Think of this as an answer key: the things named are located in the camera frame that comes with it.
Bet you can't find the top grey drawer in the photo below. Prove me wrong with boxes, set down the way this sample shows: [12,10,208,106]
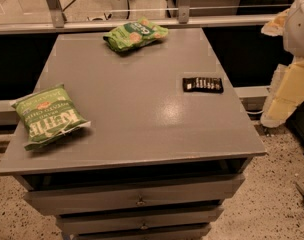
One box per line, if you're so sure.
[24,174,245,215]

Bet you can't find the grey drawer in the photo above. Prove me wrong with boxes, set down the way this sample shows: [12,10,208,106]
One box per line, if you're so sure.
[57,203,223,235]
[24,174,245,215]
[73,224,211,240]

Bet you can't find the green kettle potato chip bag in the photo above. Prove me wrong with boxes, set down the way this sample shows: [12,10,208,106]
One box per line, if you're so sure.
[10,84,91,151]

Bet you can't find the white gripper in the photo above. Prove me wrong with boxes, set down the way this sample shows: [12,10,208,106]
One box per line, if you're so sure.
[260,0,304,128]

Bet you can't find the middle grey drawer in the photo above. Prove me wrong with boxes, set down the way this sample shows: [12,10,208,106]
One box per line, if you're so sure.
[57,203,223,235]

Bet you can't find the bottom grey drawer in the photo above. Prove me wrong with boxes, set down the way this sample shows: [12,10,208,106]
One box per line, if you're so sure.
[73,224,211,240]

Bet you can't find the black rxbar chocolate bar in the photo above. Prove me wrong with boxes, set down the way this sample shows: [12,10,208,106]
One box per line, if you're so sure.
[182,77,224,94]

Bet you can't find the metal railing frame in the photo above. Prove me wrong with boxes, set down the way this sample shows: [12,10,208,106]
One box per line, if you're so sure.
[0,0,294,34]

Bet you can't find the green rice chip bag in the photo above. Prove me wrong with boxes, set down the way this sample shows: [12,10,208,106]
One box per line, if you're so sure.
[103,17,169,52]

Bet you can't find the grey drawer cabinet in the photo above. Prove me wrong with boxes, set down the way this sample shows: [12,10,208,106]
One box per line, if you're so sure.
[0,27,268,240]

